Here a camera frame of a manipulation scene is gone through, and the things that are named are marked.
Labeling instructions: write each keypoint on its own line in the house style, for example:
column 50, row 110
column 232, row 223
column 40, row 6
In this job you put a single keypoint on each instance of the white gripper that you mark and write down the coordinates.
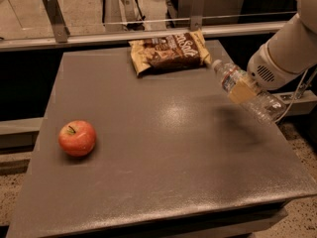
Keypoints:
column 262, row 70

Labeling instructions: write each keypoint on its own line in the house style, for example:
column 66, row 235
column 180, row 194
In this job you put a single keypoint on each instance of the clear plastic water bottle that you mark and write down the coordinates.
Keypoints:
column 265, row 107

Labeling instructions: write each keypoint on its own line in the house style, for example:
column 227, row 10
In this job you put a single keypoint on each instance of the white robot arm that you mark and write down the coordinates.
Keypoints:
column 283, row 57

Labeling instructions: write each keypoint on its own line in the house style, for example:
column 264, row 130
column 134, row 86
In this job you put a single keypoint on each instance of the brown chip bag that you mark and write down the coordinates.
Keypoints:
column 184, row 50

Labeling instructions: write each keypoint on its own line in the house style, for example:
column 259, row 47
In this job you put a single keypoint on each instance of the red apple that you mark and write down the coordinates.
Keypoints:
column 77, row 138

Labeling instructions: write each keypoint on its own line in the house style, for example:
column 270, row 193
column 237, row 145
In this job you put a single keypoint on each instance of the horizontal metal rail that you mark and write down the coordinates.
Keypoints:
column 217, row 31

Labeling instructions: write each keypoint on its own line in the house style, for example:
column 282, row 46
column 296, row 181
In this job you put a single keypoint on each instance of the right metal rail bracket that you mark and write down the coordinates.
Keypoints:
column 196, row 14

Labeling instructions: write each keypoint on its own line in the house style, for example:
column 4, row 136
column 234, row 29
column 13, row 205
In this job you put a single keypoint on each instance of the metal rail bracket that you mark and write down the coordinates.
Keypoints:
column 196, row 14
column 60, row 29

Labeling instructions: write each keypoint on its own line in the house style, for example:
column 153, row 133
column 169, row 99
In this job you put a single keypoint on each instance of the left metal rail bracket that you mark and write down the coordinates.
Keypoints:
column 60, row 29

